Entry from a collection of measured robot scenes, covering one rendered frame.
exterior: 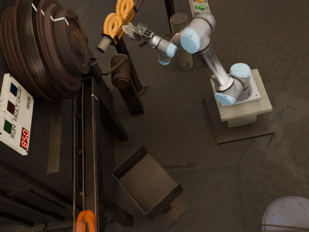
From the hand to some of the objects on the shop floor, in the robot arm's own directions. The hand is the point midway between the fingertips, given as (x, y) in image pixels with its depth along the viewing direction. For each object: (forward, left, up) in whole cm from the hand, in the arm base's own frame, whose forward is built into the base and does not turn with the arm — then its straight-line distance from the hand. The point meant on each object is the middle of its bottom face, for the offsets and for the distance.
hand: (123, 27), depth 189 cm
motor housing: (+11, +10, -72) cm, 73 cm away
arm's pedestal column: (-65, +25, -76) cm, 103 cm away
